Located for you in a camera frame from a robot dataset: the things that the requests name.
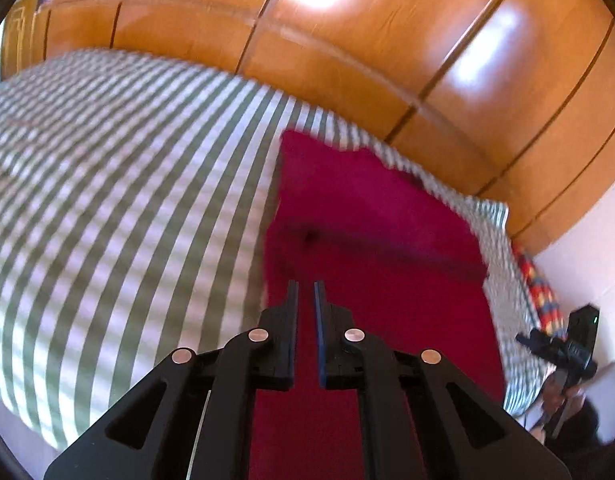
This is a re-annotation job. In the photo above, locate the dark red sweater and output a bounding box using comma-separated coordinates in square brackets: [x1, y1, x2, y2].
[250, 130, 506, 479]

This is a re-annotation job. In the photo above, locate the person's right hand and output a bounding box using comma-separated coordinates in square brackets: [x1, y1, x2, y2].
[530, 370, 585, 444]

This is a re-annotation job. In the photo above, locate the multicolour checked pillow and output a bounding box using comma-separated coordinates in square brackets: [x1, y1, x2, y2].
[511, 242, 567, 339]

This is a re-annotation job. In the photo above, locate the green checked bed cover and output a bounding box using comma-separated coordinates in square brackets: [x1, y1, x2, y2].
[0, 49, 547, 450]

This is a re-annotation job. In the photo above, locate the wooden wardrobe wall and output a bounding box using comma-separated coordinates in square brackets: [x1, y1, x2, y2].
[0, 0, 615, 252]

